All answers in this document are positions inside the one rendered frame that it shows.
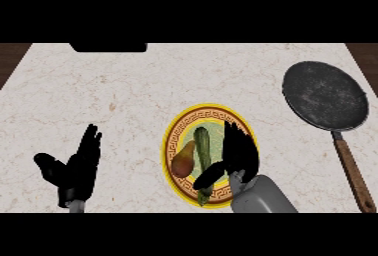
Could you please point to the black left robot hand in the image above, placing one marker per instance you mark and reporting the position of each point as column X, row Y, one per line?
column 81, row 166

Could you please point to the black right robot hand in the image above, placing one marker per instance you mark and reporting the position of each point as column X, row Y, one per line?
column 239, row 150

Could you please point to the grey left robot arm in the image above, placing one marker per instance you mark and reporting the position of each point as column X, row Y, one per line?
column 75, row 206

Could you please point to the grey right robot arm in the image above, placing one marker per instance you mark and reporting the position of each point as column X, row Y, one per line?
column 260, row 195

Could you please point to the green squash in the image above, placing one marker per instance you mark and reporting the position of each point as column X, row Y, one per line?
column 202, row 146

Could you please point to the yellow patterned plate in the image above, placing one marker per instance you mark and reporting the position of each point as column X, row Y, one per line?
column 211, row 116

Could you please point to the brown pear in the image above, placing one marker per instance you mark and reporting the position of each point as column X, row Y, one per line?
column 183, row 163

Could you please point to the black appliance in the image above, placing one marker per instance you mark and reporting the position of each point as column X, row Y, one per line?
column 109, row 47

